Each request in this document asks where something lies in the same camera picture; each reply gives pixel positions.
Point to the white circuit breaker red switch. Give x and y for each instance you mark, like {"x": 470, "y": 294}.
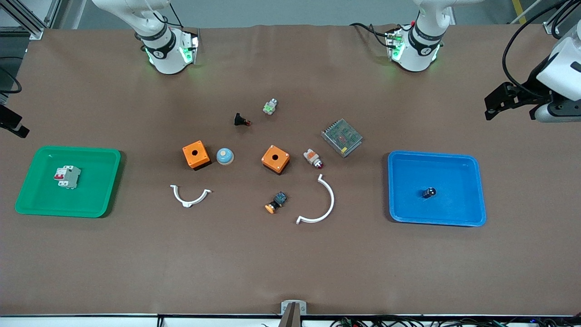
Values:
{"x": 68, "y": 178}

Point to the black cylindrical capacitor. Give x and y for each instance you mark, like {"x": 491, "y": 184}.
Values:
{"x": 429, "y": 193}

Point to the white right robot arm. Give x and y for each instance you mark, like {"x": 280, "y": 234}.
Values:
{"x": 168, "y": 59}

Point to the blue plastic tray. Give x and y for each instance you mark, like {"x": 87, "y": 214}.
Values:
{"x": 454, "y": 172}

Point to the green plastic tray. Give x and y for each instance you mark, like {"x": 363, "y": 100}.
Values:
{"x": 91, "y": 200}

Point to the metal mesh power supply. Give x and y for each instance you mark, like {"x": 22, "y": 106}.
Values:
{"x": 341, "y": 137}

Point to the small white curved clip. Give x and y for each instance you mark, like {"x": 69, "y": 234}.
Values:
{"x": 184, "y": 202}

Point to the orange button box black base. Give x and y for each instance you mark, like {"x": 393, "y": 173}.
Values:
{"x": 203, "y": 156}

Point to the large white curved clip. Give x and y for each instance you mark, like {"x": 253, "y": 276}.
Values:
{"x": 331, "y": 200}

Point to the red pilot light white body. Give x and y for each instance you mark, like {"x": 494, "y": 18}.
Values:
{"x": 311, "y": 156}

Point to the blue dome buzzer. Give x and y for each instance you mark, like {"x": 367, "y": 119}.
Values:
{"x": 224, "y": 156}

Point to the orange button box four screws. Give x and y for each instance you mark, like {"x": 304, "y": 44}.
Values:
{"x": 281, "y": 161}

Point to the orange push button blue body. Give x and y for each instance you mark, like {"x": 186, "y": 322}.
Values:
{"x": 271, "y": 208}

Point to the brown table mat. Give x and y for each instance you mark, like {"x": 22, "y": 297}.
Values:
{"x": 290, "y": 254}

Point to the aluminium frame profile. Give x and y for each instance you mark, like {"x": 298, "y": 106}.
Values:
{"x": 27, "y": 18}
{"x": 551, "y": 26}

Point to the white table edge rail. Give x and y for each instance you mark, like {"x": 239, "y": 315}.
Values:
{"x": 91, "y": 321}

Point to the black push button switch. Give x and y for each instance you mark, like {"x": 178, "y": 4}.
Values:
{"x": 238, "y": 119}

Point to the green white selector switch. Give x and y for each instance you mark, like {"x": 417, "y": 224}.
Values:
{"x": 269, "y": 108}

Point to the metal table edge bracket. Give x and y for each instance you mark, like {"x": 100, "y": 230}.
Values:
{"x": 303, "y": 309}

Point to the dark tapered post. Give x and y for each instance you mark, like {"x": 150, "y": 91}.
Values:
{"x": 290, "y": 319}

